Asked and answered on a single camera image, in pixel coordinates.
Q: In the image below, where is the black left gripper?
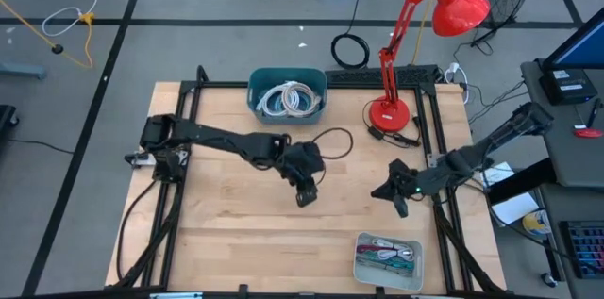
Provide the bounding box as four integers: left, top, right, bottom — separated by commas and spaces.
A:
277, 140, 327, 209

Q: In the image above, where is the white plastic bin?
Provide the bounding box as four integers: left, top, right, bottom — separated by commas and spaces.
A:
352, 231, 425, 293

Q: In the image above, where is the white power adapter cable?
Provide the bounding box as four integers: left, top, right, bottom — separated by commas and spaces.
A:
443, 61, 472, 106

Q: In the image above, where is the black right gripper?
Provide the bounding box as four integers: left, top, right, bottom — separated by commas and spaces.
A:
370, 158, 422, 220

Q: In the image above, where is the black mini computer box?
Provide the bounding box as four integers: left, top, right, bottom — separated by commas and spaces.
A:
539, 68, 599, 106

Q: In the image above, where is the black desk beam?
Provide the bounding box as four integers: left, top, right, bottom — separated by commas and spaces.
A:
485, 157, 558, 206

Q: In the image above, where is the black coiled floor cable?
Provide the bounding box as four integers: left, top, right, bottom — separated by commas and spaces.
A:
329, 0, 372, 71

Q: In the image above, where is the grey furniture foot bar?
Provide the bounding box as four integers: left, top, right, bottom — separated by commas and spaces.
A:
0, 60, 47, 80

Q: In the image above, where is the monitor with blue screen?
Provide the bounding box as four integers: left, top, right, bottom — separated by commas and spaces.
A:
542, 8, 604, 72

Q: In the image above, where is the red desk lamp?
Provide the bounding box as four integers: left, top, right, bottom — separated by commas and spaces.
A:
367, 0, 492, 134

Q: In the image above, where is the white paper sheet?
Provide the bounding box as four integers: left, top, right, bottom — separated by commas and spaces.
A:
479, 160, 541, 228

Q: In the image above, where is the pale beige cable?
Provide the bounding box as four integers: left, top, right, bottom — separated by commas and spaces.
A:
256, 82, 290, 117

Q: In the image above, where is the black lamp cord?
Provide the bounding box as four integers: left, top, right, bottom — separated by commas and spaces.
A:
361, 99, 423, 149

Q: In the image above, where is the grey keyboard desk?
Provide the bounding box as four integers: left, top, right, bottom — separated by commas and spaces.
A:
537, 182, 604, 299

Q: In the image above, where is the thick light blue cable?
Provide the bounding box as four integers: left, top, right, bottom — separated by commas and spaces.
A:
263, 91, 326, 119

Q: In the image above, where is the dark pen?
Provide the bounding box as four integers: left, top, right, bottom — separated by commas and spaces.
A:
586, 97, 603, 129

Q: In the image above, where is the black caster base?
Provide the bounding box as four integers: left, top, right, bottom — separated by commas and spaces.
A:
0, 104, 20, 129

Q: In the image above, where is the yellow floor cable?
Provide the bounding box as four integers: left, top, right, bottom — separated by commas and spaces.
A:
0, 0, 95, 70

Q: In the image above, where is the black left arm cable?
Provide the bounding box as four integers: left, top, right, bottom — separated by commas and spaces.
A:
310, 126, 355, 186

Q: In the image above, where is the keyboard with colourful keys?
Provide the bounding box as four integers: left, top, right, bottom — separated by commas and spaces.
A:
560, 220, 604, 281

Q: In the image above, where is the red oval object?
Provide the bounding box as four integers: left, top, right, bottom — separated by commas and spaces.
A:
573, 127, 604, 140

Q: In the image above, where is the grey braided cable black tie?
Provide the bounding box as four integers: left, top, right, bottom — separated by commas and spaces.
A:
371, 238, 416, 263

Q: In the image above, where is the round blue yellow disc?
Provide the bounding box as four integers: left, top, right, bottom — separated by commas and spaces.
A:
522, 209, 552, 240

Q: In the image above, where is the teal black braided cable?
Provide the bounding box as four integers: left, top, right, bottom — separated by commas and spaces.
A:
357, 255, 416, 275

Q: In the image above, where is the teal plastic bin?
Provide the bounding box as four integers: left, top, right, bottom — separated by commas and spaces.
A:
246, 67, 328, 126

